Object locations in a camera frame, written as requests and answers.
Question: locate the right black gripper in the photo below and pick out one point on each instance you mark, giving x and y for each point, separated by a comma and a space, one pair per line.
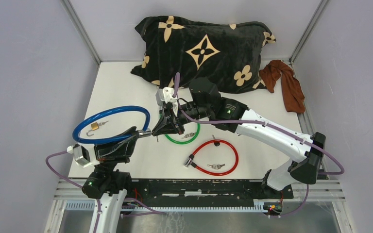
169, 124

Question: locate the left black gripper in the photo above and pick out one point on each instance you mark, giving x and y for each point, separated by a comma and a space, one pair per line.
115, 151

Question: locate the green cable lock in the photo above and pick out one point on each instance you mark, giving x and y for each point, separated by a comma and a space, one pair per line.
183, 141

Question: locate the red cable lock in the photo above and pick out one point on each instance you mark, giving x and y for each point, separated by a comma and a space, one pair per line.
207, 153

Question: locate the black padlock key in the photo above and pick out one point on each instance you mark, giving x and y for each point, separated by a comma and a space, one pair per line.
216, 143

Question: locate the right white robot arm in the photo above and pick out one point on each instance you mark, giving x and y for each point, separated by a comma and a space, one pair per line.
304, 151

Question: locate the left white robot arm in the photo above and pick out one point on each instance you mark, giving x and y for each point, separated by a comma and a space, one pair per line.
106, 184

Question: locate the small brass padlock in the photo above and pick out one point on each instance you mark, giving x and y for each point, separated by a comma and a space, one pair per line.
94, 126

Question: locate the black floral pillow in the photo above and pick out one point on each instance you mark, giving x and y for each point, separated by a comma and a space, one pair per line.
229, 55

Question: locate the brown cloth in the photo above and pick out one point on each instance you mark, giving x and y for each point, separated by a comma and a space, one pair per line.
293, 96

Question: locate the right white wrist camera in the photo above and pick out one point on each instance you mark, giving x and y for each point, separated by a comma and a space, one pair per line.
165, 99

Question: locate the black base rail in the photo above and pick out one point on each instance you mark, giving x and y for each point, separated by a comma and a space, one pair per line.
202, 195

